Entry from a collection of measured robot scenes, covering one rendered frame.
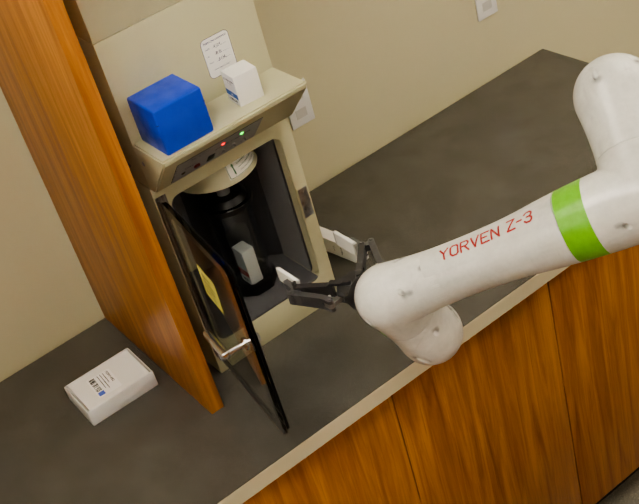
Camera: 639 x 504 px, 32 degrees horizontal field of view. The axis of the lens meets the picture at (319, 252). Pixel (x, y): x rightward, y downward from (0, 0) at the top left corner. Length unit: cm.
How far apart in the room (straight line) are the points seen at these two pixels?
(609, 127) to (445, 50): 145
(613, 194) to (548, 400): 115
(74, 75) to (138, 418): 79
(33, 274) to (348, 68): 93
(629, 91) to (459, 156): 123
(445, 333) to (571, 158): 103
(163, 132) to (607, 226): 79
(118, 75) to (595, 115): 84
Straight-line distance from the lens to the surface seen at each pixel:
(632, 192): 161
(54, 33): 188
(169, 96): 199
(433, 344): 183
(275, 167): 232
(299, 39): 276
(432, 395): 240
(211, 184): 223
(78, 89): 191
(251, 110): 206
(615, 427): 297
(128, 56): 204
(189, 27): 208
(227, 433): 225
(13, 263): 257
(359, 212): 273
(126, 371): 244
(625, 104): 166
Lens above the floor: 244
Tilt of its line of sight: 35 degrees down
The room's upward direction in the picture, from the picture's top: 17 degrees counter-clockwise
